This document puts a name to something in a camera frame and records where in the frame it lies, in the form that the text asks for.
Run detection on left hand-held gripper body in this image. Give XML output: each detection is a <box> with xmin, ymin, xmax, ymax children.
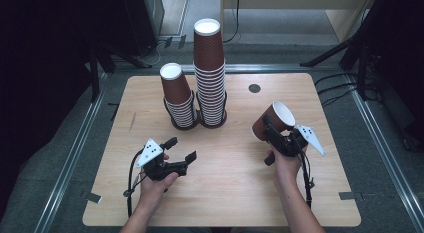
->
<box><xmin>135</xmin><ymin>137</ymin><xmax>190</xmax><ymax>182</ymax></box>

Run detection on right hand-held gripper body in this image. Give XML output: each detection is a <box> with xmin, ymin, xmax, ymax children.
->
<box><xmin>263</xmin><ymin>124</ymin><xmax>327</xmax><ymax>167</ymax></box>

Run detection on single brown paper cup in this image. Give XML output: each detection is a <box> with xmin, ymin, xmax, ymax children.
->
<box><xmin>251</xmin><ymin>100</ymin><xmax>297</xmax><ymax>143</ymax></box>

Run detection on black wire cup holder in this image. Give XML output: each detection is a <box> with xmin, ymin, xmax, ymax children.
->
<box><xmin>162</xmin><ymin>89</ymin><xmax>229</xmax><ymax>132</ymax></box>

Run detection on tall stack of brown cups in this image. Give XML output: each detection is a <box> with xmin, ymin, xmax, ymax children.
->
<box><xmin>193</xmin><ymin>18</ymin><xmax>229</xmax><ymax>128</ymax></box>

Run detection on person's left hand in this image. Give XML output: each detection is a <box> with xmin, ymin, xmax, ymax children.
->
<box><xmin>137</xmin><ymin>153</ymin><xmax>180</xmax><ymax>212</ymax></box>

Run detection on person's right hand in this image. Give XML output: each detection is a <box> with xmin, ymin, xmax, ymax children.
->
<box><xmin>265</xmin><ymin>143</ymin><xmax>304</xmax><ymax>191</ymax></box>

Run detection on short stack of brown cups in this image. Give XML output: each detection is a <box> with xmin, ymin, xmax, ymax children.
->
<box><xmin>159</xmin><ymin>62</ymin><xmax>198</xmax><ymax>129</ymax></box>

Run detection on grey tape piece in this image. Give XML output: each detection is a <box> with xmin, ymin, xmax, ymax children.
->
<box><xmin>84</xmin><ymin>191</ymin><xmax>104</xmax><ymax>205</ymax></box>
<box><xmin>338</xmin><ymin>191</ymin><xmax>364</xmax><ymax>202</ymax></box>

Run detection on black metal stand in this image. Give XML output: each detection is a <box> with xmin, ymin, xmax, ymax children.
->
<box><xmin>87</xmin><ymin>42</ymin><xmax>117</xmax><ymax>103</ymax></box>

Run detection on black tripod stand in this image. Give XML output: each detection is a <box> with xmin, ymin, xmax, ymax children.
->
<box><xmin>299</xmin><ymin>0</ymin><xmax>424</xmax><ymax>102</ymax></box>

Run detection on black cabinet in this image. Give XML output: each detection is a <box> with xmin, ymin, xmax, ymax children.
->
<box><xmin>120</xmin><ymin>0</ymin><xmax>166</xmax><ymax>58</ymax></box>

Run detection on light wooden furniture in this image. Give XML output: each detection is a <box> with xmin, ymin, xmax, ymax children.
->
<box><xmin>220</xmin><ymin>0</ymin><xmax>378</xmax><ymax>44</ymax></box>

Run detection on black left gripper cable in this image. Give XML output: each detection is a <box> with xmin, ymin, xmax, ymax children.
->
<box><xmin>123</xmin><ymin>148</ymin><xmax>148</xmax><ymax>219</ymax></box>

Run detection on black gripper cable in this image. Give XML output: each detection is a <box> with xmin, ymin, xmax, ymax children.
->
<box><xmin>297</xmin><ymin>148</ymin><xmax>316</xmax><ymax>210</ymax></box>
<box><xmin>123</xmin><ymin>148</ymin><xmax>148</xmax><ymax>219</ymax></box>

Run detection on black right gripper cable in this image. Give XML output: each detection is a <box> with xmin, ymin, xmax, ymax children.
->
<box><xmin>297</xmin><ymin>148</ymin><xmax>316</xmax><ymax>210</ymax></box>

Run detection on aluminium frame rail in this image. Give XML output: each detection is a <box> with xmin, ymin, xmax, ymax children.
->
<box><xmin>344</xmin><ymin>74</ymin><xmax>424</xmax><ymax>233</ymax></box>
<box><xmin>33</xmin><ymin>72</ymin><xmax>110</xmax><ymax>233</ymax></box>
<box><xmin>113</xmin><ymin>62</ymin><xmax>338</xmax><ymax>75</ymax></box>

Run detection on black floor cables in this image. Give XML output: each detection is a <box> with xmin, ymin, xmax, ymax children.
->
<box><xmin>313</xmin><ymin>71</ymin><xmax>383</xmax><ymax>108</ymax></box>

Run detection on white floor cable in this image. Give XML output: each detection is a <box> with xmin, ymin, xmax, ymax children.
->
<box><xmin>138</xmin><ymin>38</ymin><xmax>173</xmax><ymax>68</ymax></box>

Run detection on black hanging cable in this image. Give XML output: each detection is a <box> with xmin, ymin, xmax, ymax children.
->
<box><xmin>222</xmin><ymin>0</ymin><xmax>242</xmax><ymax>45</ymax></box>

